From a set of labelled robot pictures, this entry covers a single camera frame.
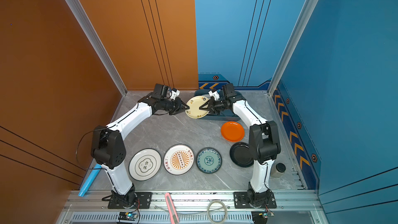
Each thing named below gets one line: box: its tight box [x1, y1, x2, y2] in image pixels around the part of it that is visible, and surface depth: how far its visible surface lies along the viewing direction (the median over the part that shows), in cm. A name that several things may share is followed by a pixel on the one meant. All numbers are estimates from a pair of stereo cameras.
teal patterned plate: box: [195, 146, 223, 175], surface depth 87 cm
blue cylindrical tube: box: [78, 163, 103, 198], surface depth 79 cm
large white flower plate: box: [128, 147, 162, 182], surface depth 86 cm
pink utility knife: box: [164, 192, 180, 224], surface depth 72 cm
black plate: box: [229, 142, 254, 168], surface depth 88 cm
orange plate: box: [220, 121, 246, 143], surface depth 98 cm
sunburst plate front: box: [163, 143, 195, 176], surface depth 87 cm
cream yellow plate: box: [185, 95, 210, 119], surface depth 87 cm
